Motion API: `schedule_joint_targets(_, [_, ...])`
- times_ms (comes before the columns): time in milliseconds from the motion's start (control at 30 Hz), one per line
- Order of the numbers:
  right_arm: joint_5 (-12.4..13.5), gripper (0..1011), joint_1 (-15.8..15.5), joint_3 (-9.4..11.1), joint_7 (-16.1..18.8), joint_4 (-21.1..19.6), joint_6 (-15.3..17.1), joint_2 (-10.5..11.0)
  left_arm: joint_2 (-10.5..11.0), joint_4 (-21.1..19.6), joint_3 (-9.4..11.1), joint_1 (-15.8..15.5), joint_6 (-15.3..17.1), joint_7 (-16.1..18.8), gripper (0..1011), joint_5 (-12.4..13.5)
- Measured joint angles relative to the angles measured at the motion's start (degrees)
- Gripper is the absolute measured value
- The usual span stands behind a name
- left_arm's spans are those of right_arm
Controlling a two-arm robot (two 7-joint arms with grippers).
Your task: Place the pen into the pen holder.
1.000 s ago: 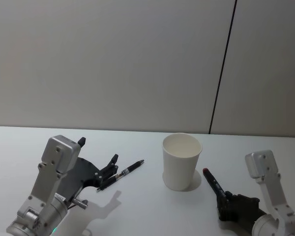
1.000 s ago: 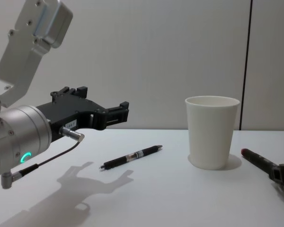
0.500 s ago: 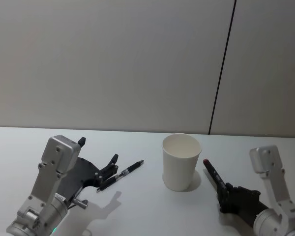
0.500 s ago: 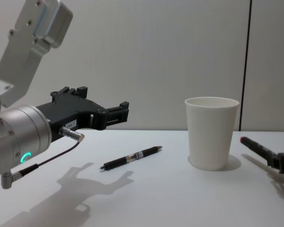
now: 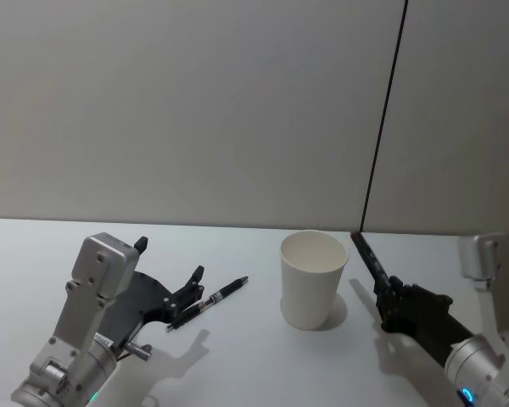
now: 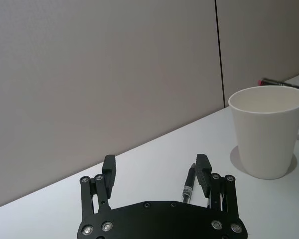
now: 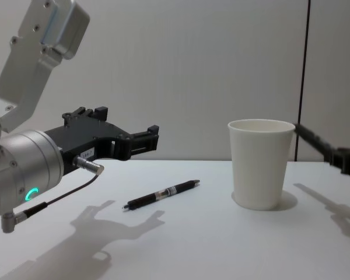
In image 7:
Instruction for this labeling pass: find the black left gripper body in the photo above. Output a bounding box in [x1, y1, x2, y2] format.
[43, 118, 130, 177]

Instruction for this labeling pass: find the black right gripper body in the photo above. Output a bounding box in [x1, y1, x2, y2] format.
[323, 146, 350, 185]

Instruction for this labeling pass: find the thin dark gripper cable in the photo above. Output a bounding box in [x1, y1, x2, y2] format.
[1, 155, 105, 233]

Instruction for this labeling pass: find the white paper cup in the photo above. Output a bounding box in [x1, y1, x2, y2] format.
[227, 118, 297, 211]

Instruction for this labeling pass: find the black ballpoint pen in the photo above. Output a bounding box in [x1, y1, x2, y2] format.
[122, 179, 201, 213]

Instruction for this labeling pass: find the black vertical wall strip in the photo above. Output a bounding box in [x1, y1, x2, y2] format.
[293, 0, 313, 163]

